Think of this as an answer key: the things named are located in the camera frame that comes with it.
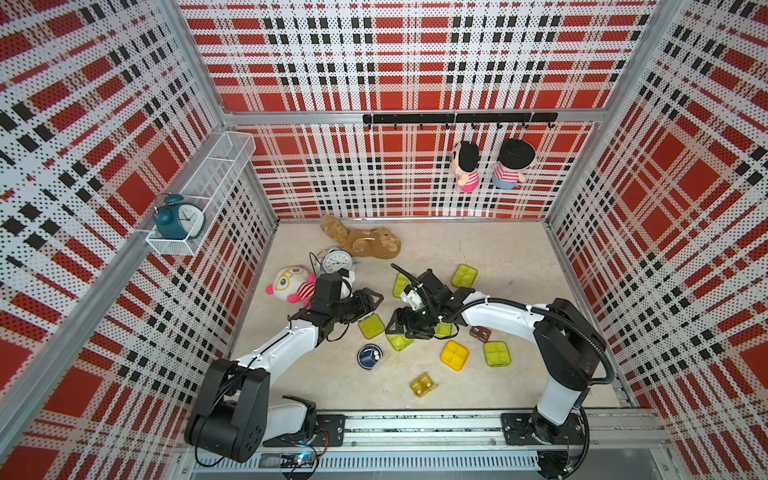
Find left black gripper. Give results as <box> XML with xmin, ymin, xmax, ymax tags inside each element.
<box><xmin>330</xmin><ymin>287</ymin><xmax>383</xmax><ymax>323</ymax></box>

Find green pillbox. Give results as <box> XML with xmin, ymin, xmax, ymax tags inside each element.
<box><xmin>386</xmin><ymin>334</ymin><xmax>414</xmax><ymax>352</ymax></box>
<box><xmin>358</xmin><ymin>314</ymin><xmax>385</xmax><ymax>340</ymax></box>
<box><xmin>483</xmin><ymin>341</ymin><xmax>512</xmax><ymax>368</ymax></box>
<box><xmin>434</xmin><ymin>322</ymin><xmax>455</xmax><ymax>339</ymax></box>
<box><xmin>451</xmin><ymin>264</ymin><xmax>478</xmax><ymax>288</ymax></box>
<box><xmin>392</xmin><ymin>273</ymin><xmax>410</xmax><ymax>298</ymax></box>

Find teal alarm clock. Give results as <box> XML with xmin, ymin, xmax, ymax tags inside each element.
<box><xmin>153</xmin><ymin>193</ymin><xmax>206</xmax><ymax>240</ymax></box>

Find green circuit board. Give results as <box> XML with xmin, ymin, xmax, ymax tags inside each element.
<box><xmin>258</xmin><ymin>452</ymin><xmax>317</xmax><ymax>471</ymax></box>

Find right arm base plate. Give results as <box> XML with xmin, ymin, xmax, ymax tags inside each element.
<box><xmin>501</xmin><ymin>410</ymin><xmax>587</xmax><ymax>446</ymax></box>

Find white wire shelf basket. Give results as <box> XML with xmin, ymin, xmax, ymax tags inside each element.
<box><xmin>146</xmin><ymin>131</ymin><xmax>255</xmax><ymax>257</ymax></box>

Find brown plush bear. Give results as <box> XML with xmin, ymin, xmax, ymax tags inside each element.
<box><xmin>320</xmin><ymin>215</ymin><xmax>402</xmax><ymax>259</ymax></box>

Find silver alarm clock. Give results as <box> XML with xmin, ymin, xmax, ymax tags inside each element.
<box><xmin>311</xmin><ymin>247</ymin><xmax>356</xmax><ymax>274</ymax></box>

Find small brown pill case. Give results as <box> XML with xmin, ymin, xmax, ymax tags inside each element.
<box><xmin>469</xmin><ymin>326</ymin><xmax>492</xmax><ymax>343</ymax></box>

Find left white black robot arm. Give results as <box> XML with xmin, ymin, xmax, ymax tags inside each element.
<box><xmin>184</xmin><ymin>274</ymin><xmax>384</xmax><ymax>463</ymax></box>

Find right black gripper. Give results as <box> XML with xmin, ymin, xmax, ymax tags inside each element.
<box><xmin>384</xmin><ymin>301</ymin><xmax>442</xmax><ymax>340</ymax></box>

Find pink white plush toy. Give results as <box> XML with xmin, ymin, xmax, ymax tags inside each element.
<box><xmin>266</xmin><ymin>265</ymin><xmax>316</xmax><ymax>307</ymax></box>

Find doll with black hat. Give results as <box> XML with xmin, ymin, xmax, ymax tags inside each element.
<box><xmin>492</xmin><ymin>138</ymin><xmax>535</xmax><ymax>190</ymax></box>

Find yellow pillbox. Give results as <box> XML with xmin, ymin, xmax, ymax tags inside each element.
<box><xmin>440</xmin><ymin>340</ymin><xmax>470</xmax><ymax>371</ymax></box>

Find round dark blue tin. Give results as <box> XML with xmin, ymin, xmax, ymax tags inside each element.
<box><xmin>357</xmin><ymin>343</ymin><xmax>383</xmax><ymax>371</ymax></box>

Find aluminium rail front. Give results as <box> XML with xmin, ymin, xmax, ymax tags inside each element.
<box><xmin>317</xmin><ymin>408</ymin><xmax>672</xmax><ymax>452</ymax></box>

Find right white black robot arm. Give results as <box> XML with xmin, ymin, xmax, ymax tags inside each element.
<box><xmin>386</xmin><ymin>264</ymin><xmax>616</xmax><ymax>444</ymax></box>

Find black hook rail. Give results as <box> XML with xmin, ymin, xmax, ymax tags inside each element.
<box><xmin>362</xmin><ymin>112</ymin><xmax>559</xmax><ymax>126</ymax></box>

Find doll with pink striped shirt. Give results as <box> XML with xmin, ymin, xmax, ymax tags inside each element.
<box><xmin>450</xmin><ymin>141</ymin><xmax>480</xmax><ymax>193</ymax></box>

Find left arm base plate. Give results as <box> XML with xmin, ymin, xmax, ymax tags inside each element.
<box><xmin>262</xmin><ymin>414</ymin><xmax>346</xmax><ymax>450</ymax></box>

